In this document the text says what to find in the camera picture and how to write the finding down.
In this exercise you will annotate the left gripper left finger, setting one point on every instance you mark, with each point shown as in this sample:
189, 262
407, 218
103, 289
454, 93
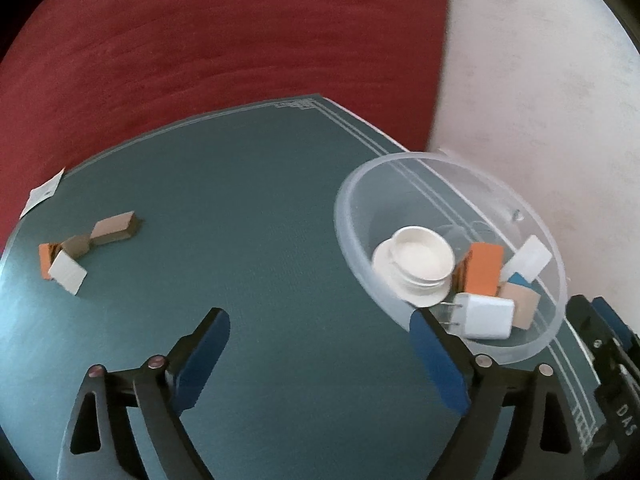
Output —
99, 442

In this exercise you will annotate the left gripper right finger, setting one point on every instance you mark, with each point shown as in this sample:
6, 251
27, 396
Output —
542, 442

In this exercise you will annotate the beige triangular block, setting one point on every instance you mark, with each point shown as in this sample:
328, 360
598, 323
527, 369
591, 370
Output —
525, 300

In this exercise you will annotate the white power adapter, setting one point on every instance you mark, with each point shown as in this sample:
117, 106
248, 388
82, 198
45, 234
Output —
473, 316

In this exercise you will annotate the orange block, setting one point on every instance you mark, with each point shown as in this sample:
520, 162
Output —
47, 252
478, 272

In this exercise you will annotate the blue block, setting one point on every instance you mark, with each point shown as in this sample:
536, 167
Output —
517, 279

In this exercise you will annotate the white block in bowl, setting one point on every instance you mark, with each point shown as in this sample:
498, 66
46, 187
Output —
528, 261

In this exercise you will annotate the orange flat block in bowl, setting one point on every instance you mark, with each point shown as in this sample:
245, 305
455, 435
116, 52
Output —
478, 272

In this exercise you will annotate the white square block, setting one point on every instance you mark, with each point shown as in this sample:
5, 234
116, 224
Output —
67, 272

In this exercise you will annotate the small beige block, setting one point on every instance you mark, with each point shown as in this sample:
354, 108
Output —
77, 246

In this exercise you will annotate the clear plastic bowl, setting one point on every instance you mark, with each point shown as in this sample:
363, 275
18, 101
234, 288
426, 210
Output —
406, 222

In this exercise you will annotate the beige long block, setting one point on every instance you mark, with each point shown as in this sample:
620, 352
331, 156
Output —
114, 229

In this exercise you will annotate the white paper packet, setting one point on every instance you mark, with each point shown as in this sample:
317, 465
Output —
42, 192

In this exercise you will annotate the green table mat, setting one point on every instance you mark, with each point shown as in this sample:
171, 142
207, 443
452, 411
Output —
236, 212

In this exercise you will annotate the red quilted sofa cover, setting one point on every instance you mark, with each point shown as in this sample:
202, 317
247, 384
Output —
82, 76

